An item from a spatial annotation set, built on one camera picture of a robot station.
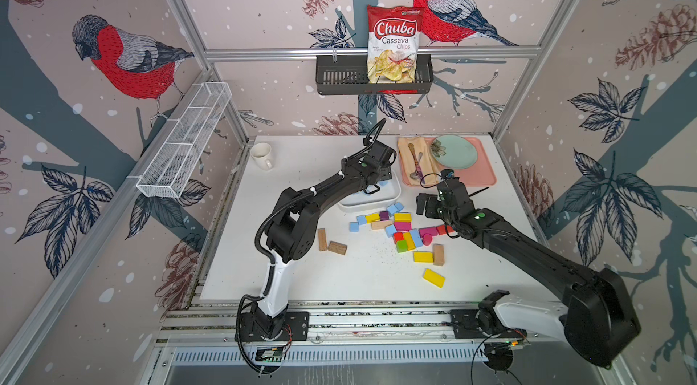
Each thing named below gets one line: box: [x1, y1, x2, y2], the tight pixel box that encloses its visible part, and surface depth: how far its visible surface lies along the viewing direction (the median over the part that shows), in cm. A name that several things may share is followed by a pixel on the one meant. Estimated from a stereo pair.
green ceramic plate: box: [430, 134, 478, 170], surface depth 117 cm
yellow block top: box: [393, 212, 413, 223], surface depth 97 cm
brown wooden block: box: [327, 240, 348, 256], surface depth 90 cm
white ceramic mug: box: [250, 142, 273, 170], surface depth 106 cm
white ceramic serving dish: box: [337, 170, 403, 212], surface depth 97 cm
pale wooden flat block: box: [370, 220, 393, 230], surface depth 96 cm
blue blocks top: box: [386, 201, 404, 216], surface depth 97 cm
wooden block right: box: [432, 243, 445, 267], surface depth 87 cm
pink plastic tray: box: [399, 137, 497, 187], surface depth 112 cm
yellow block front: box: [422, 267, 446, 289], surface depth 84 cm
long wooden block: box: [317, 227, 328, 252], surface depth 92 cm
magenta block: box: [393, 221, 413, 231], surface depth 94 cm
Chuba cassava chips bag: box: [367, 4, 423, 84], surface depth 87 cm
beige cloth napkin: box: [397, 137, 439, 187], surface depth 116 cm
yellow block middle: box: [412, 251, 433, 263], surface depth 88 cm
